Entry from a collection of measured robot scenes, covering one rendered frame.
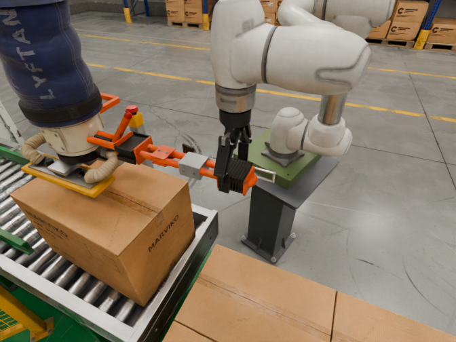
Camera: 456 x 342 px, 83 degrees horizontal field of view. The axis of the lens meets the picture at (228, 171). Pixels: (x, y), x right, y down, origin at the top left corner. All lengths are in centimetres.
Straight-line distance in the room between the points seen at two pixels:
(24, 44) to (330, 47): 71
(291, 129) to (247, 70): 84
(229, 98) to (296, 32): 17
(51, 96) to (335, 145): 112
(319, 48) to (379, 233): 205
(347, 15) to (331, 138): 52
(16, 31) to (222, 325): 115
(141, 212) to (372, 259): 170
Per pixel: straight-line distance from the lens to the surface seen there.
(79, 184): 98
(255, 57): 50
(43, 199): 125
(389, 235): 244
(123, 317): 129
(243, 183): 67
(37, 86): 89
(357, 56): 49
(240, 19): 51
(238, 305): 124
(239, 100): 56
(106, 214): 107
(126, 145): 86
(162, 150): 81
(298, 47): 48
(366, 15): 101
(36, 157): 113
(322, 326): 127
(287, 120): 132
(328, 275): 203
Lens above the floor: 169
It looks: 40 degrees down
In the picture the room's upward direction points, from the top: straight up
